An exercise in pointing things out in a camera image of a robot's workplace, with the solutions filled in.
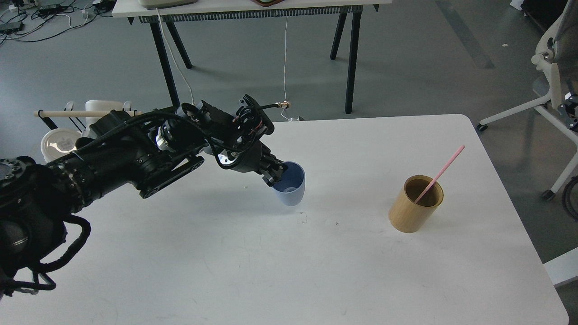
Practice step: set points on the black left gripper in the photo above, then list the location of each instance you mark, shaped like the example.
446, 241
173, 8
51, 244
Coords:
257, 159

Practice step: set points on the blue cup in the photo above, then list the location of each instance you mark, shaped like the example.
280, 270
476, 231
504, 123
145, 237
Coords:
291, 188

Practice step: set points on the pink chopstick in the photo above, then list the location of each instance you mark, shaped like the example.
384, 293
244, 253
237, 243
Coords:
439, 174

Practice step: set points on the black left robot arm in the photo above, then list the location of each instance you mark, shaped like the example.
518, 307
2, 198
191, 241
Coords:
40, 231

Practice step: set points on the bamboo cylinder holder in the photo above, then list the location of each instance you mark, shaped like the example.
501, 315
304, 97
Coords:
412, 209

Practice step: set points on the background white table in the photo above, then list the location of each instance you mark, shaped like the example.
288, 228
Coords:
213, 10

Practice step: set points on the white office chair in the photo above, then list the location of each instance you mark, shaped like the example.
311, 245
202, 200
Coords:
556, 57

